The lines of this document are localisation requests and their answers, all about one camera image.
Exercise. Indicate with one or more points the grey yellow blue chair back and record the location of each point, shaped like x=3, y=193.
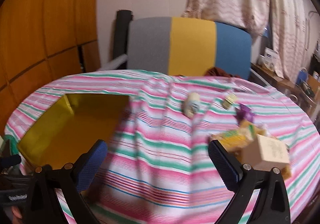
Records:
x=188, y=47

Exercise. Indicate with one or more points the purple snack packet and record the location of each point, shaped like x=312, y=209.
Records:
x=244, y=113

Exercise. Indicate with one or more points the black foam roll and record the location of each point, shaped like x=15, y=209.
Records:
x=121, y=29

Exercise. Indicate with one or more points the pink patterned curtain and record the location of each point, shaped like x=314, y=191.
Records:
x=285, y=17

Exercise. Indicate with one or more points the white blue product box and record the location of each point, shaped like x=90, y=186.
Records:
x=270, y=58

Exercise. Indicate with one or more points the striped bed sheet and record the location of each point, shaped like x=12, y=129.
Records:
x=157, y=169

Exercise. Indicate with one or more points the dark red cloth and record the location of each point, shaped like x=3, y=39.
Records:
x=214, y=71

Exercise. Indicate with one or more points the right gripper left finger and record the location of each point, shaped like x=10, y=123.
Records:
x=89, y=163

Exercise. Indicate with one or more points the wooden side desk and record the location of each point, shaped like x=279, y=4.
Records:
x=296, y=93

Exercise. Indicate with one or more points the green yellow cracker packet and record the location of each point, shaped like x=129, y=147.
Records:
x=236, y=139

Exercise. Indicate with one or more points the beige cardboard box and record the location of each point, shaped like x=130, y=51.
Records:
x=265, y=153

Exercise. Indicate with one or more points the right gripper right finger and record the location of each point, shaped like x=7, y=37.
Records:
x=228, y=167

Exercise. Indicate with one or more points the gold metal tin tray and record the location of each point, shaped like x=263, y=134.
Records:
x=70, y=127

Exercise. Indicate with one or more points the orange wooden wardrobe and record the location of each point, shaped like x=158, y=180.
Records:
x=42, y=41

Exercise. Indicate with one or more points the small green yellow box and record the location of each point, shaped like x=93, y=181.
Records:
x=229, y=101

